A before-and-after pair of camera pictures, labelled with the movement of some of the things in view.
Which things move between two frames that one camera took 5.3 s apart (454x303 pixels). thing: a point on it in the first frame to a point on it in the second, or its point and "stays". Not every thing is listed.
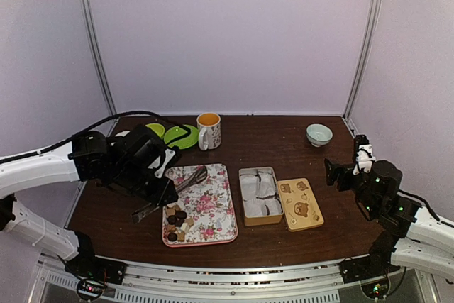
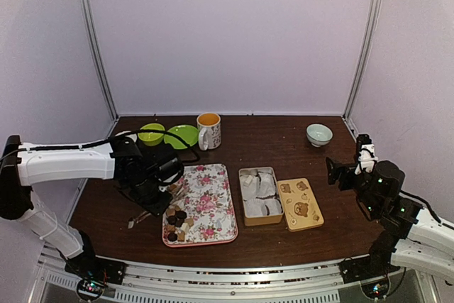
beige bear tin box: x=262 y=203 stays
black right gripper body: x=345 y=171 stays
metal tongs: x=197 y=175 to x=135 y=219
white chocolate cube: x=185 y=227 stays
